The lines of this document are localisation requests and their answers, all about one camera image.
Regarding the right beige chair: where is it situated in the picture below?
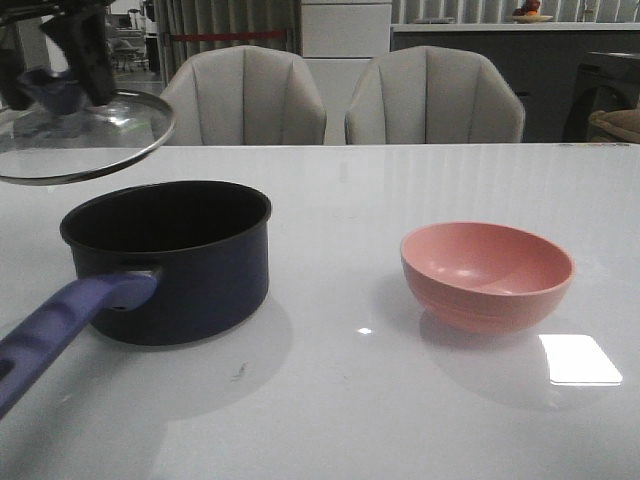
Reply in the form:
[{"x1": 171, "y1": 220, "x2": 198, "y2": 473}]
[{"x1": 344, "y1": 46, "x2": 526, "y2": 145}]

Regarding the left beige chair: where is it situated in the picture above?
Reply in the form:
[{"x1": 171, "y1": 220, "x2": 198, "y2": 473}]
[{"x1": 161, "y1": 46, "x2": 327, "y2": 146}]

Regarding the olive cushion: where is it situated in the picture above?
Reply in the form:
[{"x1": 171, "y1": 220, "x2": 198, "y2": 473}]
[{"x1": 588, "y1": 108, "x2": 640, "y2": 144}]

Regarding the dark blue saucepan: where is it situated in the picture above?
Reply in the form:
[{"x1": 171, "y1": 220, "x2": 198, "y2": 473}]
[{"x1": 1, "y1": 180, "x2": 272, "y2": 412}]

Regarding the white cabinet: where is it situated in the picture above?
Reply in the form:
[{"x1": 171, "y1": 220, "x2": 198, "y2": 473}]
[{"x1": 300, "y1": 1, "x2": 392, "y2": 145}]

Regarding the fruit plate on counter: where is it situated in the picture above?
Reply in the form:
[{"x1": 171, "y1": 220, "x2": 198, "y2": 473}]
[{"x1": 508, "y1": 0, "x2": 553, "y2": 24}]

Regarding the glass lid blue knob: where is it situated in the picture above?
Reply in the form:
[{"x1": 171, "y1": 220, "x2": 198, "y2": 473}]
[{"x1": 1, "y1": 68, "x2": 176, "y2": 185}]

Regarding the dark counter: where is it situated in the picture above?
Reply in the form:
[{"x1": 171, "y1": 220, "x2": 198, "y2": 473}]
[{"x1": 391, "y1": 22, "x2": 639, "y2": 143}]

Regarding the beige chair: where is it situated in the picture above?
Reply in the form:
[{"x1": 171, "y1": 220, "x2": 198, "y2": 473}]
[
  {"x1": 161, "y1": 46, "x2": 327, "y2": 146},
  {"x1": 344, "y1": 46, "x2": 526, "y2": 145}
]

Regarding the pink bowl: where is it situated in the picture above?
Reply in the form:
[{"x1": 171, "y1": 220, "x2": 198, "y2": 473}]
[{"x1": 400, "y1": 221, "x2": 575, "y2": 334}]

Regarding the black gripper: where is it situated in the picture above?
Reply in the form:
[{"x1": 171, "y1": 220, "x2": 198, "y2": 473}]
[{"x1": 0, "y1": 0, "x2": 115, "y2": 110}]

